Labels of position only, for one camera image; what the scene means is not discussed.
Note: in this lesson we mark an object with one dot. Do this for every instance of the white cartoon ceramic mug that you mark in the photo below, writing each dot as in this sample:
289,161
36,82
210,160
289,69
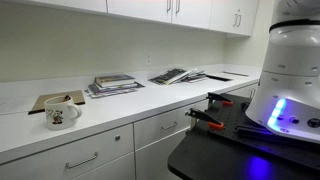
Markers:
61,115

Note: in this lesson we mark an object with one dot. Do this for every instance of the black orange pen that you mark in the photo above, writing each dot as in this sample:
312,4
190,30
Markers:
66,98

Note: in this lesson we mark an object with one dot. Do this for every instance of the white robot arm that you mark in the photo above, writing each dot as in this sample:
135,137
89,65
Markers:
287,101

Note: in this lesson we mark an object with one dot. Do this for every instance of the thin flat strip on counter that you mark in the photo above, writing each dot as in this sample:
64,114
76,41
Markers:
236,74

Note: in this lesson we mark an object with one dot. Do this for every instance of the spread pile of magazines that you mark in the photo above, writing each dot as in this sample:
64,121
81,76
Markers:
179,75

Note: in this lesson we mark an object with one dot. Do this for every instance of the middle white drawer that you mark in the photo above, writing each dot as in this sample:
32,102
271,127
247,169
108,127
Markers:
160,126

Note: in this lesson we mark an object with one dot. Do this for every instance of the white drawer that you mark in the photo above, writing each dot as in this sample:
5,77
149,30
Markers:
105,156
245,91
160,126

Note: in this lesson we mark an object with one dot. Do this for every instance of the far black orange clamp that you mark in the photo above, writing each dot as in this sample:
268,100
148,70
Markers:
217,97

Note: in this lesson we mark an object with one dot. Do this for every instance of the black orange clamp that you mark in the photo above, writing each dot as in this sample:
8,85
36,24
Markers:
217,97
204,116

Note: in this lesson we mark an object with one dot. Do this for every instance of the black flat tray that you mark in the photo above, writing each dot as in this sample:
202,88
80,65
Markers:
218,78

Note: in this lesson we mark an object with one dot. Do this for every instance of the stack of books and magazines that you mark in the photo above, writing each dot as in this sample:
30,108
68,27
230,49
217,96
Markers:
112,85

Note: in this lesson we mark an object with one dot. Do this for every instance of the near black orange clamp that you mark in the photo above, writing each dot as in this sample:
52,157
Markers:
204,116

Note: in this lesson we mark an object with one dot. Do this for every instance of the black perforated mounting board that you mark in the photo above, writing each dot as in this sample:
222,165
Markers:
239,129

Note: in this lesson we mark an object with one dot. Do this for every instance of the black robot cart table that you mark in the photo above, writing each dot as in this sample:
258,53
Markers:
201,156

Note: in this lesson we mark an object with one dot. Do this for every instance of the right white drawer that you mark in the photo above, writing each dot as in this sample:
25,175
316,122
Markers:
245,91

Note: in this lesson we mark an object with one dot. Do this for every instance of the white upper cabinets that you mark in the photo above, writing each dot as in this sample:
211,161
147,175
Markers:
228,16

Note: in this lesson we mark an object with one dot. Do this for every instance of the left white drawer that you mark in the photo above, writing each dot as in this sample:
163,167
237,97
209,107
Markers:
105,156

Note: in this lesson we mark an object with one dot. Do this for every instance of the brown cardboard notebook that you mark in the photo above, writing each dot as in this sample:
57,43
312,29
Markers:
39,104

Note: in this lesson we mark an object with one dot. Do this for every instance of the white wall outlet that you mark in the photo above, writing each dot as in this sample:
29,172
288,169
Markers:
148,60

